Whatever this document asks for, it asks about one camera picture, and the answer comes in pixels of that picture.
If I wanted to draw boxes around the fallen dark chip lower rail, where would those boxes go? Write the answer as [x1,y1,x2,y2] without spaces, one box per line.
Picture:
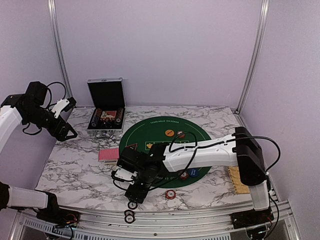
[124,215,136,224]

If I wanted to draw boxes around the triangular all-in button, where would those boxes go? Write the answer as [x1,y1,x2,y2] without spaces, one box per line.
[126,143,138,151]

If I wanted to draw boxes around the red-backed playing card deck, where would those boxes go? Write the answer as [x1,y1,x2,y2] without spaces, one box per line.
[98,148,119,162]

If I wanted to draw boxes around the orange red chip stack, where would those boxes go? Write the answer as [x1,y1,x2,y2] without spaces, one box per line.
[165,189,176,200]

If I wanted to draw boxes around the orange big blind button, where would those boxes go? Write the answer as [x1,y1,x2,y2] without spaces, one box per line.
[165,129,175,137]

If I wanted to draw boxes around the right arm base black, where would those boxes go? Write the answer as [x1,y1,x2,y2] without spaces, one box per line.
[230,207,275,229]

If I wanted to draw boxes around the small orange chip pile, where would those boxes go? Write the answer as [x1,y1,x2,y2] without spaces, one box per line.
[177,131,186,138]
[179,171,189,181]

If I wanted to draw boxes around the chip row in case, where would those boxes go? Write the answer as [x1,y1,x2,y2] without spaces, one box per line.
[114,107,124,125]
[90,108,102,127]

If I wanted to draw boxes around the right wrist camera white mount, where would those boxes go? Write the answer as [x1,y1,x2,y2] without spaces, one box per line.
[111,167,138,183]

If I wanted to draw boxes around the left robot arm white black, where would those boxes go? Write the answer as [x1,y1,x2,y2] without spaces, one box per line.
[0,81,78,223]

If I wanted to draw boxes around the right chip row in case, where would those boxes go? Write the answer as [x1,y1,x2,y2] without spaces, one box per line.
[114,107,124,125]

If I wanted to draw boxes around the front aluminium rail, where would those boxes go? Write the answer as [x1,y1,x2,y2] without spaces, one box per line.
[9,199,301,240]

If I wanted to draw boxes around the woven bamboo tray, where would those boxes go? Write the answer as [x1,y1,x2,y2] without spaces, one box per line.
[227,166,250,195]

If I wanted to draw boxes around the aluminium poker case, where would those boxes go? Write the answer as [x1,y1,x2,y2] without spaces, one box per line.
[87,77,126,138]

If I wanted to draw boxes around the blue small blind button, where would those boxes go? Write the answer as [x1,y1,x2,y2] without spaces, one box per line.
[188,168,200,178]

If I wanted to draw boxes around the left chip row in case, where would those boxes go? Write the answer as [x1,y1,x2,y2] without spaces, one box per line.
[90,108,102,127]

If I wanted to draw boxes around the round green poker mat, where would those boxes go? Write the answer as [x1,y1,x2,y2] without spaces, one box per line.
[119,116,211,189]

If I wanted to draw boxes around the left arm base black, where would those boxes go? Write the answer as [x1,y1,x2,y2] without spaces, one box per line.
[36,192,80,226]

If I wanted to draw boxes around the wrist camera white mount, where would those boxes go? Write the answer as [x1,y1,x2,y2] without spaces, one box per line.
[50,97,77,119]
[111,167,138,183]

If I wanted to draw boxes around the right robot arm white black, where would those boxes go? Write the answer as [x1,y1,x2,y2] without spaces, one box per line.
[117,127,278,224]

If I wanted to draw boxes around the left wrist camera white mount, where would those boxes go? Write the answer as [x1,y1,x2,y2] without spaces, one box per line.
[50,97,77,119]

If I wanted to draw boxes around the fallen dark chip on table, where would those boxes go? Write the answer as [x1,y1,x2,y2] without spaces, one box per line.
[127,201,138,210]

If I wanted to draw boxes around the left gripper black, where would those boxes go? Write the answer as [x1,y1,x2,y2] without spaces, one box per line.
[24,105,77,142]

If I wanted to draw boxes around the card deck box in case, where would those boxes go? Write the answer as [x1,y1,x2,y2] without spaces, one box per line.
[100,110,117,119]

